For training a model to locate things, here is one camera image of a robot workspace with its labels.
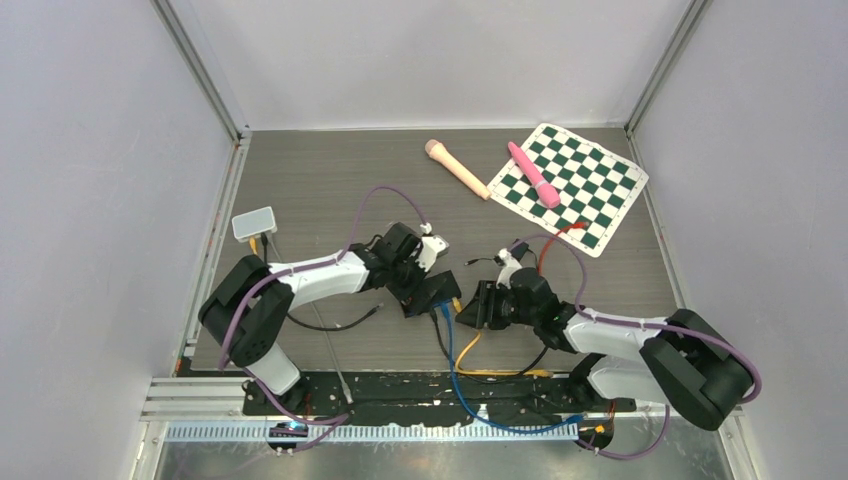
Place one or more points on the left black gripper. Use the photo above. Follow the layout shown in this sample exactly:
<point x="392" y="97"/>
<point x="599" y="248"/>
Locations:
<point x="420" y="300"/>

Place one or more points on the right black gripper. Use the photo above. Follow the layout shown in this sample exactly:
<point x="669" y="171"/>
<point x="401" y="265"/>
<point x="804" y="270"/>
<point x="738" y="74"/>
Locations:
<point x="477" y="311"/>

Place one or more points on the black network switch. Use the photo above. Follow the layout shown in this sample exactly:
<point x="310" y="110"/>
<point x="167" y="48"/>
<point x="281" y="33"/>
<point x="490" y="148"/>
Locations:
<point x="449" y="289"/>

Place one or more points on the black power adapter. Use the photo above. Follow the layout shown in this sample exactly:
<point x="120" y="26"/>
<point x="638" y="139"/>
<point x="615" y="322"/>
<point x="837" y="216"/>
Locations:
<point x="517" y="252"/>

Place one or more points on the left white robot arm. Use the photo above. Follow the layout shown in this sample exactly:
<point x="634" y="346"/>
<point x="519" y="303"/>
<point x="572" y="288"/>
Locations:
<point x="246" y="311"/>

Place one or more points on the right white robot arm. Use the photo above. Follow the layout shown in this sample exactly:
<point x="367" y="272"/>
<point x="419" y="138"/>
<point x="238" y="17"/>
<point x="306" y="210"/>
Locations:
<point x="679" y="361"/>

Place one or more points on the pink toy microphone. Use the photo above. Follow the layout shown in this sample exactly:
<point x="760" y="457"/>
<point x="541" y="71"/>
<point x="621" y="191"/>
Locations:
<point x="548" y="196"/>

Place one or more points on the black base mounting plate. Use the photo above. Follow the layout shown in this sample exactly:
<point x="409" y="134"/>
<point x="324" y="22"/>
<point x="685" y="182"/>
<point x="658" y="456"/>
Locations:
<point x="409" y="398"/>

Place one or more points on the beige toy microphone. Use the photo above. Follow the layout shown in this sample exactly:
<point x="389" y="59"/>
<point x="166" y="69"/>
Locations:
<point x="438" y="152"/>

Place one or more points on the green white checkerboard mat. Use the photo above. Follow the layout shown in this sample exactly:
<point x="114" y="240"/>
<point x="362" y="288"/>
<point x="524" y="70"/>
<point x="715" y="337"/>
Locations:
<point x="597" y="187"/>

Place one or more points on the white small router box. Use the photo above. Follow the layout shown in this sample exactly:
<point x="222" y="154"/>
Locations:
<point x="253" y="224"/>

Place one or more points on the aluminium front rail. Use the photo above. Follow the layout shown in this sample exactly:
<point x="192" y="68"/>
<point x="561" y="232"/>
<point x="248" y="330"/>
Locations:
<point x="209" y="410"/>

